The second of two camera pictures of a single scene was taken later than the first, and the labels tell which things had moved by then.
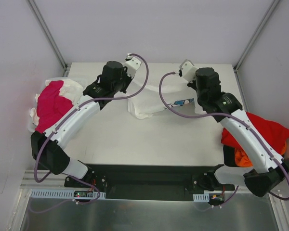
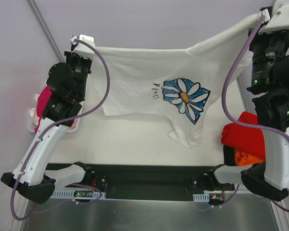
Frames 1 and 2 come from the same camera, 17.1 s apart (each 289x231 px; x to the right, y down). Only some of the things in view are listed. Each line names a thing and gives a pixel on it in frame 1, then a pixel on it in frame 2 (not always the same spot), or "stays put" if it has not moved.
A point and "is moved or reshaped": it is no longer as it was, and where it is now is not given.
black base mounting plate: x=152 y=182 stays put
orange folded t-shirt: x=241 y=160 stays put
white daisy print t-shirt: x=143 y=102 is moved or reshaped
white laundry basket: x=32 y=124 stays put
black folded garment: x=229 y=156 stays put
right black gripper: x=192 y=84 → x=270 y=35
